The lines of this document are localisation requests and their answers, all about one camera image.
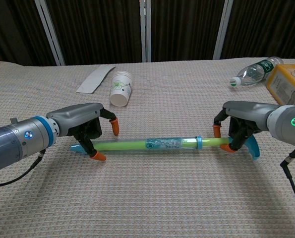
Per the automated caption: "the left grey five-finger robot hand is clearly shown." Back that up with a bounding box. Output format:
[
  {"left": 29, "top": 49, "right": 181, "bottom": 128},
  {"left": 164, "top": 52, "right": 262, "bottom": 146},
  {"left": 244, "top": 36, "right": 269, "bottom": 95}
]
[{"left": 46, "top": 103, "right": 120, "bottom": 162}]

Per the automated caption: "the right grey five-finger robot hand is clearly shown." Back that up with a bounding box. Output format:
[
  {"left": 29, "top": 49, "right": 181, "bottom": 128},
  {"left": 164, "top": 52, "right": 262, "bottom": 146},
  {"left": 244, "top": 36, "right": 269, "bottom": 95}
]
[{"left": 213, "top": 100, "right": 279, "bottom": 153}]

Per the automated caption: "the green liquid-filled clear plastic tube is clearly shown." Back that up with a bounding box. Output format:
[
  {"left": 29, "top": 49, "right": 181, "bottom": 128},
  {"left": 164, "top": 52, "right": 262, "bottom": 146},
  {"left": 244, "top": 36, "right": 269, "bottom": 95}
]
[{"left": 70, "top": 135, "right": 203, "bottom": 154}]

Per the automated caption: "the clear plastic water bottle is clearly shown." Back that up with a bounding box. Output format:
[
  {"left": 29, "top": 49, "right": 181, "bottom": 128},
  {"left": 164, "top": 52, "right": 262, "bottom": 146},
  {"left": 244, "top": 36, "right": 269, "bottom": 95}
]
[{"left": 230, "top": 56, "right": 284, "bottom": 88}]

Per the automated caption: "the white paper strip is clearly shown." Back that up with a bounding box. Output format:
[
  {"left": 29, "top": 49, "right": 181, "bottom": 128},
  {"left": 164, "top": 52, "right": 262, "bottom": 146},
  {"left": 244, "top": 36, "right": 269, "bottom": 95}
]
[{"left": 75, "top": 65, "right": 117, "bottom": 95}]

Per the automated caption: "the yellow corgi tissue box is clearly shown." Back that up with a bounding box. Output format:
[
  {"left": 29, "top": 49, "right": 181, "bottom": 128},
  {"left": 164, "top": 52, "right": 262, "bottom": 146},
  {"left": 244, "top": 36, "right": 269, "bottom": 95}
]
[{"left": 265, "top": 63, "right": 295, "bottom": 108}]

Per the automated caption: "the white paper cup green print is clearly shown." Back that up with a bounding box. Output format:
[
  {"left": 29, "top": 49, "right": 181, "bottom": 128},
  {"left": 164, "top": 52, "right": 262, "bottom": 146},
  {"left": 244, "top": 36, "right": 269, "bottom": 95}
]
[{"left": 109, "top": 70, "right": 134, "bottom": 108}]

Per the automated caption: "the dark pleated screen panel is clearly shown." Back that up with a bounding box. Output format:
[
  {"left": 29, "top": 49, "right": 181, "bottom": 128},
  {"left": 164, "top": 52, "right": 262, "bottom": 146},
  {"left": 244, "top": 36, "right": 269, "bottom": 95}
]
[
  {"left": 150, "top": 0, "right": 225, "bottom": 62},
  {"left": 0, "top": 0, "right": 58, "bottom": 66},
  {"left": 221, "top": 0, "right": 295, "bottom": 60},
  {"left": 45, "top": 0, "right": 143, "bottom": 66}
]

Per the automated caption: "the beige woven tablecloth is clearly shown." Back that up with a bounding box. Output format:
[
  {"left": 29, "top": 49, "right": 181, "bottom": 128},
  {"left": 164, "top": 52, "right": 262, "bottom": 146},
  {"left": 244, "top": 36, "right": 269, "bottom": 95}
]
[{"left": 0, "top": 58, "right": 295, "bottom": 238}]

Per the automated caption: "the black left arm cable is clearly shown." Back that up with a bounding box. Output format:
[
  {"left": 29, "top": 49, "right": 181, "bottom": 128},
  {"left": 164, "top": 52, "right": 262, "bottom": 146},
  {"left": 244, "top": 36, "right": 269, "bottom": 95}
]
[{"left": 0, "top": 148, "right": 47, "bottom": 188}]

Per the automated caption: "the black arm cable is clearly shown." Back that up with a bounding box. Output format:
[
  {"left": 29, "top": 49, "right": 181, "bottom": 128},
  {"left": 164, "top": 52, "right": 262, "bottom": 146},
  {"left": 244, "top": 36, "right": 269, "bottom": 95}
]
[
  {"left": 0, "top": 148, "right": 47, "bottom": 188},
  {"left": 280, "top": 146, "right": 295, "bottom": 219}
]

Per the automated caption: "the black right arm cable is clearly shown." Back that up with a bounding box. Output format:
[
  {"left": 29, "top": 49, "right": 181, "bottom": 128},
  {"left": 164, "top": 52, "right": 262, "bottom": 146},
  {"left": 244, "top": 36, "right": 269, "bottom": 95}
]
[{"left": 280, "top": 146, "right": 295, "bottom": 219}]

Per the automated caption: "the white screen frame post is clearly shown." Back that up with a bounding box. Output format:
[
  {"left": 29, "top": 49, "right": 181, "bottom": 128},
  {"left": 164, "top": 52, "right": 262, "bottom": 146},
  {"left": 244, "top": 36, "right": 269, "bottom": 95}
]
[
  {"left": 34, "top": 0, "right": 65, "bottom": 66},
  {"left": 138, "top": 0, "right": 152, "bottom": 62},
  {"left": 213, "top": 0, "right": 235, "bottom": 60}
]

